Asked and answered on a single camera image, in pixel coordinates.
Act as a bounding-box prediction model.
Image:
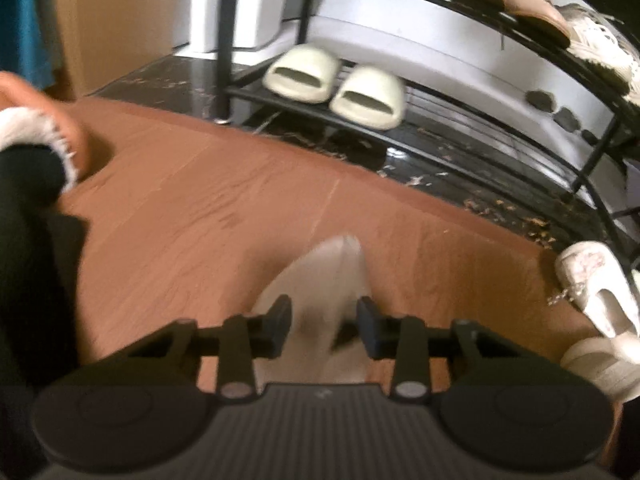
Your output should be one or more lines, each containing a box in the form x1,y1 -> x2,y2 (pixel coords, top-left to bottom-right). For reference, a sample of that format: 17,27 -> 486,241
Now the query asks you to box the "white floral pearl flat shoe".
554,240 -> 639,338

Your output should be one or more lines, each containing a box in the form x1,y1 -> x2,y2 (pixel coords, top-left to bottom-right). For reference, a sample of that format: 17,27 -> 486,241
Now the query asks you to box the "pink cross-strap mule shoe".
250,235 -> 371,388
560,334 -> 639,403

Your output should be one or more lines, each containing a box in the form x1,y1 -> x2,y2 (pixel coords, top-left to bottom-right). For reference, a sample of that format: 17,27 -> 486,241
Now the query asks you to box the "black knit trouser leg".
1,145 -> 87,479

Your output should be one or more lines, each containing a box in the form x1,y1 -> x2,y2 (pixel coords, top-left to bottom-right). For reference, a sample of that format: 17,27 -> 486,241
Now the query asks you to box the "pale green slide slipper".
329,64 -> 406,131
262,44 -> 342,104

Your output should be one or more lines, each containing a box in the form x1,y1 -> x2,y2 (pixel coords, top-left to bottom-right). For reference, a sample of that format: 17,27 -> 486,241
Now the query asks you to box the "white paper bag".
188,0 -> 285,53

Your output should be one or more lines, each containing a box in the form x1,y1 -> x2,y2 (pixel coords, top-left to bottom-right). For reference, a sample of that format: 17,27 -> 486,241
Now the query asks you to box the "teal curtain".
1,0 -> 54,89

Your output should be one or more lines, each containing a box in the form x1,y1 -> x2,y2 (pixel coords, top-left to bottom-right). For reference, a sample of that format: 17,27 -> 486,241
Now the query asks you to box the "black metal shoe rack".
214,0 -> 639,261

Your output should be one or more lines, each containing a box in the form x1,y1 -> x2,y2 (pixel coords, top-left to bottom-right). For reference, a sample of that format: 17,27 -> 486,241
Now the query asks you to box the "white grey sneaker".
556,3 -> 639,94

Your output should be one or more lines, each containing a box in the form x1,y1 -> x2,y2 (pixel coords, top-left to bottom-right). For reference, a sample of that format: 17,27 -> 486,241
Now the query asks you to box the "orange fur-lined slipper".
1,72 -> 91,192

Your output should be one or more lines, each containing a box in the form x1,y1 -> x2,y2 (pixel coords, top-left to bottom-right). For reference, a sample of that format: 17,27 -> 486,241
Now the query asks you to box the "grey floor pebble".
525,90 -> 556,114
552,106 -> 582,133

